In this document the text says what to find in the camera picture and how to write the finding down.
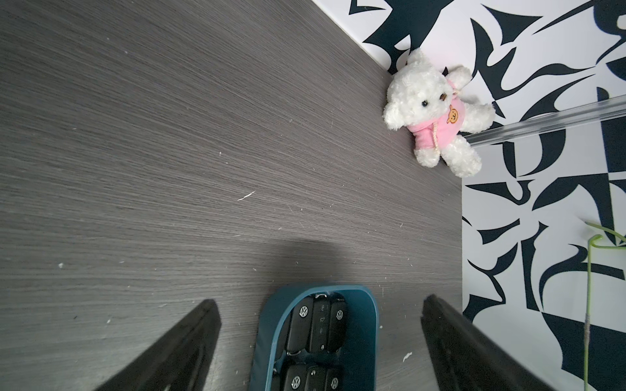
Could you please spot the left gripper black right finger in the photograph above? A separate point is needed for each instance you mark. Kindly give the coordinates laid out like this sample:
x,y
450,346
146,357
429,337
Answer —
x,y
464,358

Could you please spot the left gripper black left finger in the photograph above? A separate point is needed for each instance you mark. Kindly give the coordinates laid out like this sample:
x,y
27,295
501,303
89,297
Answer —
x,y
179,360

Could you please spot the black car key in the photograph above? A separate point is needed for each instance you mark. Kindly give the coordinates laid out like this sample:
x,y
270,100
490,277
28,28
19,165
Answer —
x,y
320,318
294,377
315,379
300,326
333,379
337,325
283,336

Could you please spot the dark teal storage box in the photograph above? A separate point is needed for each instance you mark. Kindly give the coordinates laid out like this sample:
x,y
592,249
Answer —
x,y
357,357

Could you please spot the black car key front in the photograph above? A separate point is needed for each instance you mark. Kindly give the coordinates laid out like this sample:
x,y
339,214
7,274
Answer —
x,y
294,377

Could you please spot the white teddy bear pink shirt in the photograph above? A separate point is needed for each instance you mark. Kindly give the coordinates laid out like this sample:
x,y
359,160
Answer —
x,y
427,102

